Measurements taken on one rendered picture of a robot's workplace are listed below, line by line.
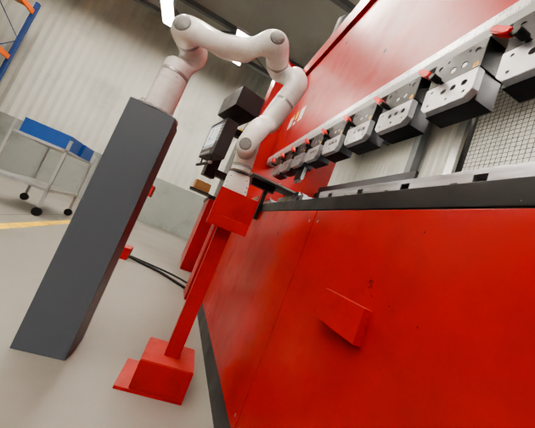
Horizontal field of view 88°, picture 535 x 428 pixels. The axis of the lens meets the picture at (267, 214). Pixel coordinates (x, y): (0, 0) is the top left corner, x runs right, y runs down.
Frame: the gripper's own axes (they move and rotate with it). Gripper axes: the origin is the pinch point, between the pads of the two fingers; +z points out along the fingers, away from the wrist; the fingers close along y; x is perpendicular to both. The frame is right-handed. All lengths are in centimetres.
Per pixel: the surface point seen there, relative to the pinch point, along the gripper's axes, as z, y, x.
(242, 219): 2.6, -6.0, 4.9
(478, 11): -68, -43, 54
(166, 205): -1, 113, -724
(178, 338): 54, 3, -2
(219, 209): 1.5, 3.7, 4.9
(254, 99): -115, -3, -143
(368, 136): -41, -40, 21
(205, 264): 24.0, 1.7, -2.1
